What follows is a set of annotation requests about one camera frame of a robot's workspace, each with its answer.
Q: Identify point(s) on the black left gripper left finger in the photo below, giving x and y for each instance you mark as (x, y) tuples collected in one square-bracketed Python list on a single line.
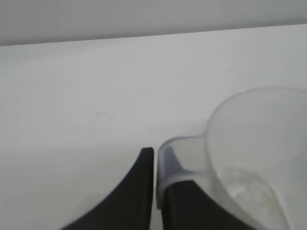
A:
[(134, 196)]

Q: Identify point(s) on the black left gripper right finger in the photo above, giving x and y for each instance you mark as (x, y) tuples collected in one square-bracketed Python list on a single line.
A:
[(182, 206)]

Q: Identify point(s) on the clear plastic measuring cup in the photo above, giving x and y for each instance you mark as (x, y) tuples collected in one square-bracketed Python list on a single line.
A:
[(251, 131)]

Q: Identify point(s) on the white tablecloth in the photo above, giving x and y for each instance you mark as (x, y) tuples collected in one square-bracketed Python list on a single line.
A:
[(72, 95)]

